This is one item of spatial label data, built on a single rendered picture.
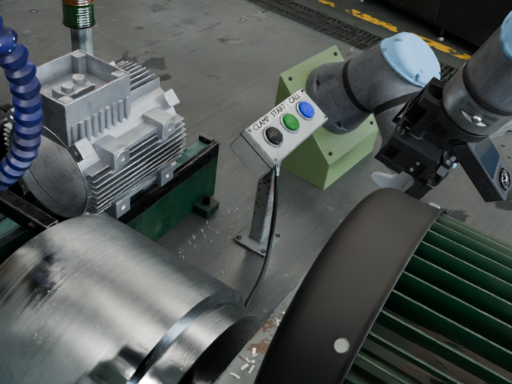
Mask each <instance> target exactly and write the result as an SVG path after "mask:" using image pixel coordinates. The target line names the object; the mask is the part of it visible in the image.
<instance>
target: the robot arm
mask: <svg viewBox="0 0 512 384"><path fill-rule="evenodd" d="M440 73H441V72H440V65H439V63H438V60H437V58H436V56H435V54H434V52H433V51H432V49H431V48H430V47H429V46H428V45H427V44H426V43H425V42H424V41H423V40H422V39H421V38H420V37H418V36H417V35H415V34H412V33H408V32H403V33H399V34H396V35H395V36H393V37H390V38H385V39H384V40H382V42H381V43H378V44H376V45H375V46H373V47H371V48H369V49H368V50H366V51H364V52H362V53H361V54H359V55H357V56H355V57H354V58H352V59H349V60H348V61H342V62H330V63H325V64H323V65H321V66H319V67H318V68H316V69H314V70H312V71H311V73H310V74H309V77H308V78H307V82H306V94H307V95H308V96H309V97H310V98H311V99H312V101H313V102H314V103H315V104H316V105H317V106H318V108H319V109H320V110H321V111H322V112H323V114H324V115H325V116H326V117H327V118H328V120H327V121H326V122H325V123H324V124H323V125H322V127H323V128H325V129H326V130H327V131H328V132H330V133H333V134H336V135H344V134H346V133H349V132H351V131H353V130H355V129H356V128H357V127H358V126H359V125H360V124H361V123H362V122H363V121H364V120H365V119H366V118H367V117H368V116H369V115H370V114H372V113H374V115H375V118H376V123H377V126H378V128H379V133H380V136H381V138H382V144H381V147H380V149H379V151H378V152H377V153H376V155H375V156H374V158H375V159H377V160H378V161H380V162H382V163H383V164H384V165H385V166H386V167H387V168H388V169H389V170H390V171H391V172H392V173H393V174H384V173H381V172H373V173H372V175H371V178H372V180H373V181H374V182H375V183H376V184H378V185H379V186H380V187H381V188H386V187H391V188H395V189H397V190H400V191H402V192H404V193H406V194H407V195H409V196H412V197H414V198H416V199H418V200H420V199H421V198H422V197H423V196H424V195H425V194H426V193H427V192H428V191H429V190H431V189H433V188H434V187H436V186H437V185H438V184H439V183H440V182H441V181H442V180H443V179H444V178H445V177H446V176H447V175H448V174H449V173H450V171H451V170H452V168H455V167H456V163H460V164H461V166H462V168H463V169H464V171H465V172H466V174H467V175H468V176H469V178H470V180H471V181H472V183H473V184H474V185H475V187H476V189H477V190H478V192H479V193H480V195H481V196H482V198H483V200H484V201H485V202H494V201H504V200H506V196H507V192H508V191H509V188H510V185H511V181H512V180H511V178H512V174H511V173H510V171H509V169H508V168H507V166H506V165H505V163H504V161H503V159H502V157H501V156H500V154H499V153H498V151H497V149H496V148H495V147H494V144H493V143H492V141H491V139H493V138H496V137H499V136H503V135H506V134H508V133H512V11H511V12H510V13H509V14H508V16H507V17H506V18H505V19H504V21H503V24H502V25H501V26H500V27H499V28H498V29H497V30H496V31H495V32H494V33H493V34H492V35H491V36H490V37H489V38H488V39H487V40H486V41H485V42H484V44H483V45H482V46H481V47H480V48H479V49H478V50H477V51H476V52H475V53H474V55H473V56H472V57H471V58H470V59H469V60H468V61H467V62H466V63H465V64H464V65H463V66H462V67H461V68H460V69H459V71H458V72H457V73H456V74H455V75H454V76H453V77H452V78H451V79H450V80H449V81H448V82H447V83H446V84H445V83H444V82H442V81H441V80H440Z"/></svg>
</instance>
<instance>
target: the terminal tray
mask: <svg viewBox="0 0 512 384"><path fill-rule="evenodd" d="M76 53H81V55H80V56H76ZM115 72H121V74H120V75H116V74H115ZM36 77H38V79H39V81H40V84H41V89H40V93H41V96H42V98H43V105H42V107H41V108H42V111H43V120H42V125H43V126H45V127H46V128H47V129H48V130H50V131H51V132H53V133H54V134H55V135H56V136H57V137H58V138H59V139H60V140H61V141H62V142H63V143H64V144H65V146H66V147H67V148H68V147H70V145H72V144H74V143H75V142H78V141H79V140H80V139H83V138H85V137H86V138H87V139H88V141H89V142H90V141H91V136H93V137H95V138H97V137H98V133H99V132H100V133H102V134H104V129H107V130H110V126H111V125H113V126H117V122H118V121H119V122H120V123H122V122H123V118H125V119H127V120H128V119H129V115H130V98H131V87H130V73H128V72H126V71H124V70H122V69H119V68H117V67H116V66H113V65H111V64H110V63H108V62H105V61H103V60H101V59H99V58H97V57H95V56H92V55H90V54H88V53H86V52H84V51H82V50H76V51H74V52H71V53H68V54H66V55H64V56H61V57H59V58H57V59H54V60H52V61H50V62H47V63H45V64H43V65H41V66H38V67H37V73H36ZM62 98H68V100H67V101H63V100H62ZM48 130H46V129H44V128H43V132H42V134H41V135H42V136H45V137H46V138H47V139H50V140H51V141H53V142H55V143H57V144H58V145H60V146H62V147H63V148H65V146H64V145H63V144H62V143H61V142H60V141H59V140H58V139H57V138H56V137H55V136H54V135H53V134H52V133H50V132H49V131H48Z"/></svg>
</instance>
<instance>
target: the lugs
mask: <svg viewBox="0 0 512 384"><path fill-rule="evenodd" d="M157 99H158V101H159V103H160V104H161V106H162V108H163V109H164V111H167V110H168V109H170V108H172V107H173V106H175V105H177V104H179V103H180V101H179V100H178V97H177V96H176V94H175V93H174V91H173V89H169V90H168V91H166V92H164V93H163V94H160V95H159V96H158V97H157ZM13 113H14V107H13V108H12V109H10V110H9V111H8V112H7V113H6V114H5V116H6V117H7V118H8V120H9V122H10V123H11V125H12V126H14V122H15V120H14V117H13ZM68 150H69V151H70V152H71V154H72V156H73V157H74V159H75V160H76V162H77V163H79V162H82V161H83V160H85V159H86V158H88V157H90V156H91V155H93V154H95V150H94V149H93V147H92V146H91V144H90V142H89V141H88V139H87V138H86V137H85V138H83V139H80V140H79V141H78V142H75V143H74V144H72V145H70V147H68ZM17 182H18V184H19V185H20V187H21V189H22V190H23V192H24V193H25V194H27V193H29V192H30V190H29V189H28V188H27V186H26V184H25V183H24V182H23V180H22V179H21V178H20V179H18V181H17Z"/></svg>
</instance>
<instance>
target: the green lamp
mask: <svg viewBox="0 0 512 384"><path fill-rule="evenodd" d="M93 2H94V1H93ZM93 2H92V3H91V4H90V5H86V6H71V5H67V4H65V3H64V2H62V14H63V20H64V23H65V24H67V25H69V26H72V27H87V26H90V25H92V24H93V23H94V3H93Z"/></svg>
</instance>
